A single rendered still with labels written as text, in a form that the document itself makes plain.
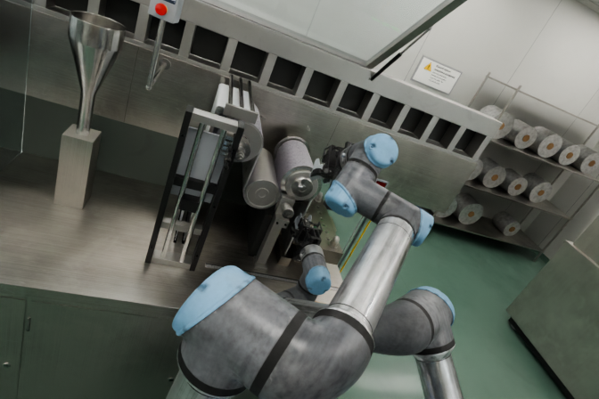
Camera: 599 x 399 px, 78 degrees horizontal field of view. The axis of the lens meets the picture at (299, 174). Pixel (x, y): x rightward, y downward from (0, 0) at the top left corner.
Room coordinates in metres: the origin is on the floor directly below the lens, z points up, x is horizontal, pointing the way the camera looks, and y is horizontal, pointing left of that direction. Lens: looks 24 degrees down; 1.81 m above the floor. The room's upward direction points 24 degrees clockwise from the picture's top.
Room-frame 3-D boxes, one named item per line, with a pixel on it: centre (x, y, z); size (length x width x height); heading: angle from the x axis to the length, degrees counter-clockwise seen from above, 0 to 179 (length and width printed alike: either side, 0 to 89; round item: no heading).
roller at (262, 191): (1.23, 0.13, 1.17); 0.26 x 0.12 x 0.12; 20
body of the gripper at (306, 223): (1.07, -0.12, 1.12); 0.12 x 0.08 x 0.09; 20
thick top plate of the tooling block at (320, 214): (1.37, -0.14, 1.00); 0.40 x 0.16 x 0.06; 20
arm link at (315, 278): (0.92, -0.17, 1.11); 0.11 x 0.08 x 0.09; 20
